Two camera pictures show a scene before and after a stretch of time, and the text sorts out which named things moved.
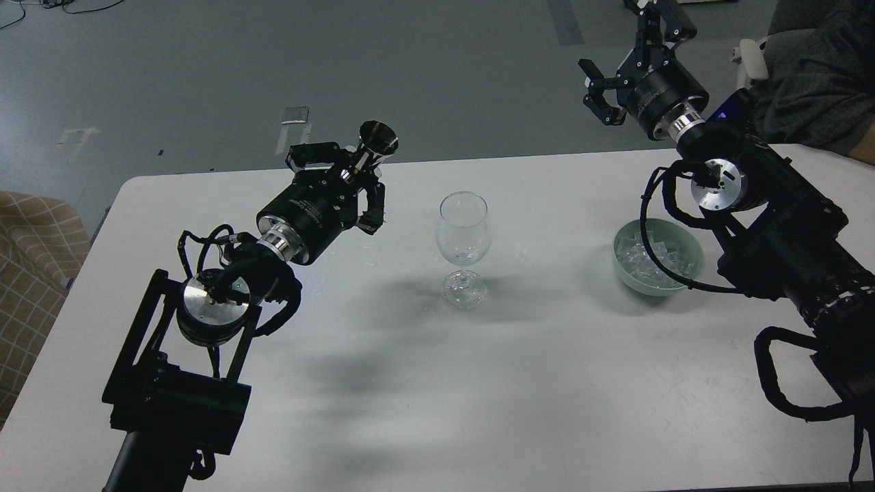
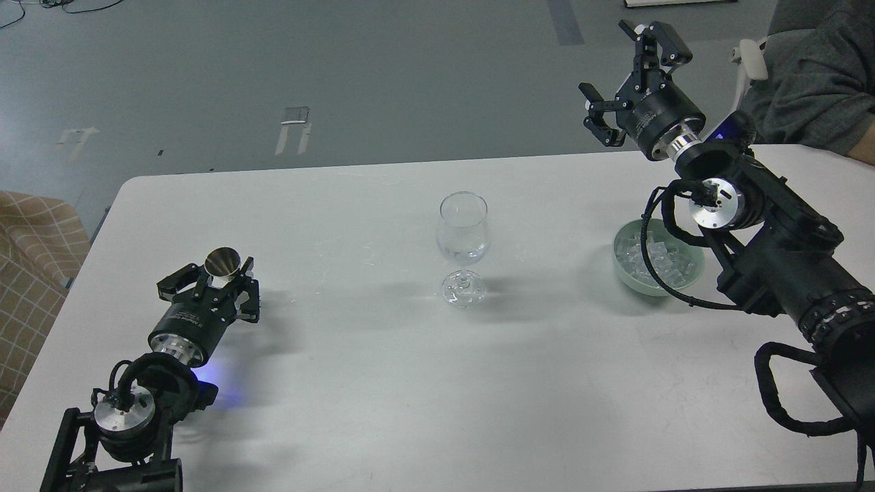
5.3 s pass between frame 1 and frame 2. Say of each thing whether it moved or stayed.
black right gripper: moved
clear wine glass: stayed
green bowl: stayed
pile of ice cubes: stayed
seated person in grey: stayed
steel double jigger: moved
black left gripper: moved
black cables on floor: stayed
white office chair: stayed
